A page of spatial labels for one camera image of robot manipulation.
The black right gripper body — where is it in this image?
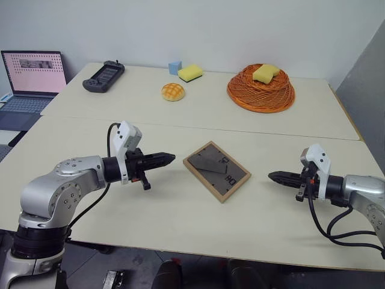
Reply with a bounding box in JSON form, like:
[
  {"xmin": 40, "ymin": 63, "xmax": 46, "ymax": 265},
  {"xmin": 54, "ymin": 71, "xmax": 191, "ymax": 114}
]
[{"xmin": 295, "ymin": 166, "xmax": 320, "ymax": 202}]

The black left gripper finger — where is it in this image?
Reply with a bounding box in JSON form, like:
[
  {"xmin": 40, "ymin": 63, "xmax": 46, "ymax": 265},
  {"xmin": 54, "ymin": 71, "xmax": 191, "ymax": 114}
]
[
  {"xmin": 143, "ymin": 158, "xmax": 176, "ymax": 171},
  {"xmin": 143, "ymin": 152, "xmax": 176, "ymax": 164}
]

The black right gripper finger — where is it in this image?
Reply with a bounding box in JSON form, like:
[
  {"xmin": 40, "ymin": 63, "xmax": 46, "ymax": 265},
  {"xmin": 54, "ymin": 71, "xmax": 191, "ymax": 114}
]
[
  {"xmin": 268, "ymin": 170, "xmax": 303, "ymax": 181},
  {"xmin": 270, "ymin": 177, "xmax": 302, "ymax": 190}
]

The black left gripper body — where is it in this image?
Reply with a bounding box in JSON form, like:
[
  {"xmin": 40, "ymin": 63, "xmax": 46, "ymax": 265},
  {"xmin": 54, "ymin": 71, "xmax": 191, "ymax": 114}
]
[{"xmin": 125, "ymin": 148, "xmax": 151, "ymax": 191}]

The wooden picture frame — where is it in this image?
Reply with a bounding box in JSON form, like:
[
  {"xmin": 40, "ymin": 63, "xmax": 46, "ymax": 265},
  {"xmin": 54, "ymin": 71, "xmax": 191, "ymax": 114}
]
[{"xmin": 183, "ymin": 140, "xmax": 251, "ymax": 204}]

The grey open laptop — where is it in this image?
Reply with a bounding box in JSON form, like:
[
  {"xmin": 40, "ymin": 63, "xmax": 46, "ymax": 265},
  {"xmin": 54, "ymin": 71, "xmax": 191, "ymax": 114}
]
[{"xmin": 0, "ymin": 50, "xmax": 67, "ymax": 132}]

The round golden bread bun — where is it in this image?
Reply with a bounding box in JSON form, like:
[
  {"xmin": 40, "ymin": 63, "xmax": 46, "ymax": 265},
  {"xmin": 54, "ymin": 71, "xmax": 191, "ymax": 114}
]
[{"xmin": 161, "ymin": 82, "xmax": 186, "ymax": 103}]

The orange woven basket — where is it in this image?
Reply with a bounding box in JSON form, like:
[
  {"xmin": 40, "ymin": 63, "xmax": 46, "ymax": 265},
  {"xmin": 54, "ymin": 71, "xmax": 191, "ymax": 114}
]
[{"xmin": 226, "ymin": 63, "xmax": 296, "ymax": 114}]

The yellow sponge with green pad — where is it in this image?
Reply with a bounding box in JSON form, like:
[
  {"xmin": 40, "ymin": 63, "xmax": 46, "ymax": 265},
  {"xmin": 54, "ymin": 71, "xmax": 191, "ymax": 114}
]
[{"xmin": 177, "ymin": 63, "xmax": 204, "ymax": 84}]

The light blue foam block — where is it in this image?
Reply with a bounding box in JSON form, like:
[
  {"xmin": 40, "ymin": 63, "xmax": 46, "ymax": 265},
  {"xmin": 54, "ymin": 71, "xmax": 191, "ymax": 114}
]
[{"xmin": 168, "ymin": 61, "xmax": 183, "ymax": 76}]

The black handheld game controller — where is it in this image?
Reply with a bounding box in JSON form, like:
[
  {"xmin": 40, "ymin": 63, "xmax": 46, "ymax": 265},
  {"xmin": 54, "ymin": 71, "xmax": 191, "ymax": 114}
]
[{"xmin": 82, "ymin": 60, "xmax": 126, "ymax": 93}]

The plain yellow sponge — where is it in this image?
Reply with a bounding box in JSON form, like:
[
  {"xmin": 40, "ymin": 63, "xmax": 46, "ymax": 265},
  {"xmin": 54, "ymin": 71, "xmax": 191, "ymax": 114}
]
[{"xmin": 252, "ymin": 63, "xmax": 280, "ymax": 84}]

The grey partition panel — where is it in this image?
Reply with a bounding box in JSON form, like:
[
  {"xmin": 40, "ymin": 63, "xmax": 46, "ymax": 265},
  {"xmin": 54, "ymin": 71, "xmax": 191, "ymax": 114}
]
[{"xmin": 334, "ymin": 20, "xmax": 385, "ymax": 178}]

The dark rounded shape with red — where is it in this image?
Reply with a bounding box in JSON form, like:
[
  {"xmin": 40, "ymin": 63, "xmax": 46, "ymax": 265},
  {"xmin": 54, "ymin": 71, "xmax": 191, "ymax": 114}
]
[{"xmin": 152, "ymin": 259, "xmax": 184, "ymax": 289}]

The silver metal box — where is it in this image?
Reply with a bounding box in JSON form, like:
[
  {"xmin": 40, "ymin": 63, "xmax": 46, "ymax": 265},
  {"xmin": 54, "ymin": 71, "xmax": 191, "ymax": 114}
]
[{"xmin": 103, "ymin": 270, "xmax": 126, "ymax": 289}]

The white flat slab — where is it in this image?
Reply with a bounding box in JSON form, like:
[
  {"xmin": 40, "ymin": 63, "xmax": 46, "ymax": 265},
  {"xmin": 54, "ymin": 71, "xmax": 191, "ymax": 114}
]
[{"xmin": 0, "ymin": 129, "xmax": 28, "ymax": 148}]

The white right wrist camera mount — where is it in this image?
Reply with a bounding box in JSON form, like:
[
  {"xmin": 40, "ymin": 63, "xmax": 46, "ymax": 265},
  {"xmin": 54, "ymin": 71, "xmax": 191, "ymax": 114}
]
[{"xmin": 299, "ymin": 143, "xmax": 332, "ymax": 201}]

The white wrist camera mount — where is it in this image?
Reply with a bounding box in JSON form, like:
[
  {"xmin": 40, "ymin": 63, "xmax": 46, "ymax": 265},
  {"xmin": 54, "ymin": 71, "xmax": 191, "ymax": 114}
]
[
  {"xmin": 299, "ymin": 143, "xmax": 332, "ymax": 201},
  {"xmin": 112, "ymin": 120, "xmax": 143, "ymax": 185}
]

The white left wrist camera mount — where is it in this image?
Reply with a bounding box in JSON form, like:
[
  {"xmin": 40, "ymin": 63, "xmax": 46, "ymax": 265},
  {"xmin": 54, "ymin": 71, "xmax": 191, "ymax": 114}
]
[{"xmin": 112, "ymin": 120, "xmax": 143, "ymax": 185}]

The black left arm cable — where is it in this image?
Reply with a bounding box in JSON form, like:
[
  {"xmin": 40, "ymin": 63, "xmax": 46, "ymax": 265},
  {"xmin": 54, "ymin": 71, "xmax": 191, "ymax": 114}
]
[{"xmin": 64, "ymin": 122, "xmax": 123, "ymax": 241}]

